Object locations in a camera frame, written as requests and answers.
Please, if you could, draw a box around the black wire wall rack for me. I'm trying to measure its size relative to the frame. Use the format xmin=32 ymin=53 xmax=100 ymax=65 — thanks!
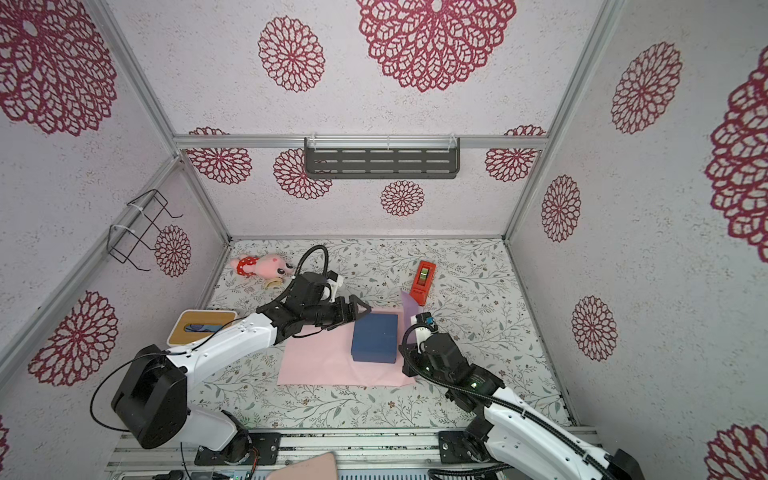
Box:
xmin=105 ymin=189 xmax=183 ymax=272

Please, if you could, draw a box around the white wooden tissue box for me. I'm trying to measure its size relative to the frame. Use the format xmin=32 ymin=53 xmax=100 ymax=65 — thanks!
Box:
xmin=167 ymin=309 xmax=238 ymax=347

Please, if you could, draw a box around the pink cloth at bottom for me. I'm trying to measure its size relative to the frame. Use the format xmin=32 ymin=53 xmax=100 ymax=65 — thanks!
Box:
xmin=266 ymin=452 xmax=339 ymax=480

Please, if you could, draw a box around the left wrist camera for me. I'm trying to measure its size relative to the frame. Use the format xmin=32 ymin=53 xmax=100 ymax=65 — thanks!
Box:
xmin=322 ymin=270 xmax=344 ymax=303

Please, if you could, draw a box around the grey wall shelf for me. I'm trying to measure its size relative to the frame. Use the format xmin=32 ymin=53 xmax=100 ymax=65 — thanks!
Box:
xmin=304 ymin=136 xmax=461 ymax=180

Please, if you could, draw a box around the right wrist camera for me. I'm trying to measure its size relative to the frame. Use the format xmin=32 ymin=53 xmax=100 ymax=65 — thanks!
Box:
xmin=412 ymin=322 xmax=436 ymax=349

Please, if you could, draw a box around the blue gift box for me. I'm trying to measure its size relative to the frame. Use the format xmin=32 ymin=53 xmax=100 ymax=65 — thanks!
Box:
xmin=351 ymin=312 xmax=399 ymax=364

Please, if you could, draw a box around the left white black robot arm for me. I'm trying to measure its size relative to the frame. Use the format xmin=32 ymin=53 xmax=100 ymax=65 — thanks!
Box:
xmin=111 ymin=262 xmax=372 ymax=463

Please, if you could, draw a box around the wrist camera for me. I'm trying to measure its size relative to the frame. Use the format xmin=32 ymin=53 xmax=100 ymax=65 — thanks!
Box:
xmin=322 ymin=270 xmax=344 ymax=303
xmin=412 ymin=322 xmax=436 ymax=349

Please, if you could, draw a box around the pink plush toy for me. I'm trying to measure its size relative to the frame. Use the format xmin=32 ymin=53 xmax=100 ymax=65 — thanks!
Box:
xmin=230 ymin=254 xmax=294 ymax=281

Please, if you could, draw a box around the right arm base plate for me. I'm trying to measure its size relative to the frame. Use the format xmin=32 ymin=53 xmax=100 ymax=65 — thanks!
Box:
xmin=437 ymin=430 xmax=480 ymax=464

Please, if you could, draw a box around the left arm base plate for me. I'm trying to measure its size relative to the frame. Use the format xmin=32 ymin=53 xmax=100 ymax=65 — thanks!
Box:
xmin=194 ymin=432 xmax=282 ymax=466

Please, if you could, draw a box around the red tape dispenser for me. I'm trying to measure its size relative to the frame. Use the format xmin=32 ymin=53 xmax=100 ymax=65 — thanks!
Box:
xmin=409 ymin=260 xmax=436 ymax=307

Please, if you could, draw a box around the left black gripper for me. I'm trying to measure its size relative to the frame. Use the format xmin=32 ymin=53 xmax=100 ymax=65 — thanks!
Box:
xmin=305 ymin=293 xmax=373 ymax=332

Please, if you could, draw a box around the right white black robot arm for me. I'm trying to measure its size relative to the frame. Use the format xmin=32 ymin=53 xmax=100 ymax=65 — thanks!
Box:
xmin=399 ymin=312 xmax=645 ymax=479

